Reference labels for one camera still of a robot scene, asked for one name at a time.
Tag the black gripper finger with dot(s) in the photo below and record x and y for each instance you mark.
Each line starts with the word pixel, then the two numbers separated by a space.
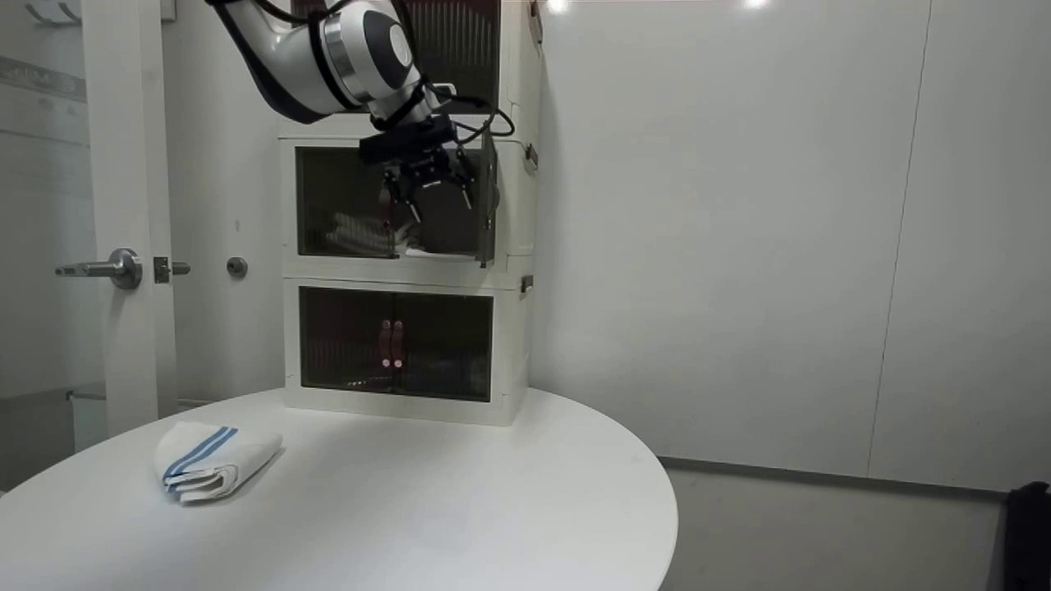
pixel 403 200
pixel 468 188

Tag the blue striped white towel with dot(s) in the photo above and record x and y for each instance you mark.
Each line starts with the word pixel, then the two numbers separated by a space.
pixel 218 466

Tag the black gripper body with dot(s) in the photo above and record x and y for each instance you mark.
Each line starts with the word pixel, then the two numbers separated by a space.
pixel 421 159

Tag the metal door latch plate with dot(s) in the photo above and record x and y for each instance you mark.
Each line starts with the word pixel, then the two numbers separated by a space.
pixel 167 272

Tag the white door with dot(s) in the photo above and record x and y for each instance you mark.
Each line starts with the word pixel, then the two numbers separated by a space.
pixel 126 166

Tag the ribbed dark cabinet door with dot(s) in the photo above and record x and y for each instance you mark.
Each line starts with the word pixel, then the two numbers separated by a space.
pixel 487 210
pixel 438 351
pixel 459 54

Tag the small metal cabinet latch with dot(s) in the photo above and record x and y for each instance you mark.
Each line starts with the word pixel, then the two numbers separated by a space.
pixel 530 159
pixel 525 284

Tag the black object on floor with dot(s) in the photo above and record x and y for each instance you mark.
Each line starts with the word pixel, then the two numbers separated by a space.
pixel 1030 542

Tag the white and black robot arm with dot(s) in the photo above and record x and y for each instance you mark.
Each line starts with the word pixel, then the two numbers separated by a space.
pixel 349 51

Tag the white three-drawer cabinet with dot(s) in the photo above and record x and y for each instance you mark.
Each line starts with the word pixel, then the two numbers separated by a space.
pixel 514 351

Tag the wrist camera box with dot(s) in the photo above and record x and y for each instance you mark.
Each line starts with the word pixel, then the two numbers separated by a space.
pixel 444 89

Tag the round metal lock knob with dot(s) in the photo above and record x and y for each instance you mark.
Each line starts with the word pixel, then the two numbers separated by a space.
pixel 237 269

